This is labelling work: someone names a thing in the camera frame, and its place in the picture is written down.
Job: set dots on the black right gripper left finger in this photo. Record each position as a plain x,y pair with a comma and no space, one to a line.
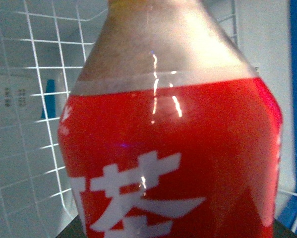
72,230

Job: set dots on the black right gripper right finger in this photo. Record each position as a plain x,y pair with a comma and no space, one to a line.
281,231

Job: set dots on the red label drink bottle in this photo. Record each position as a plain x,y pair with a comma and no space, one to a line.
169,132

